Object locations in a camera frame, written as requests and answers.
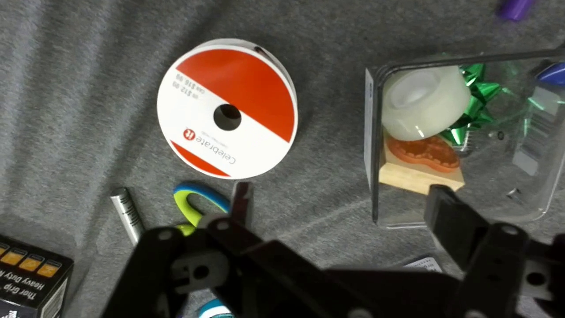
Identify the purple marker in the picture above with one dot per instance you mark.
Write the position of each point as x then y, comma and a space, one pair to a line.
515, 8

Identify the translucent tape roll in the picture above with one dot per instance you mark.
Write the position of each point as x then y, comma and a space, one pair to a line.
420, 104

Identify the black orange glove box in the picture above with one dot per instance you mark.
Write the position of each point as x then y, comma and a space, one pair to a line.
28, 284

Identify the red and white ribbon spool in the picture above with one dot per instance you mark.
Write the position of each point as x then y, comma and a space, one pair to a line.
229, 82

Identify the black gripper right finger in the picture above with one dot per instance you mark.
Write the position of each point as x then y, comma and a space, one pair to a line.
504, 272

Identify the grey marker with blue cap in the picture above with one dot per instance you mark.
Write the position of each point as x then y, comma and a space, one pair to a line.
125, 215

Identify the clear plastic stationery holder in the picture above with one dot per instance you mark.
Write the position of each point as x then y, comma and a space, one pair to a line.
529, 166

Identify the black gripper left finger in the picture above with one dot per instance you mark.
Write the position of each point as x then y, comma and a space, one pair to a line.
234, 277

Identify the green decorating ribbon bow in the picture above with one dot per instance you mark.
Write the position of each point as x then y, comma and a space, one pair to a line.
478, 100

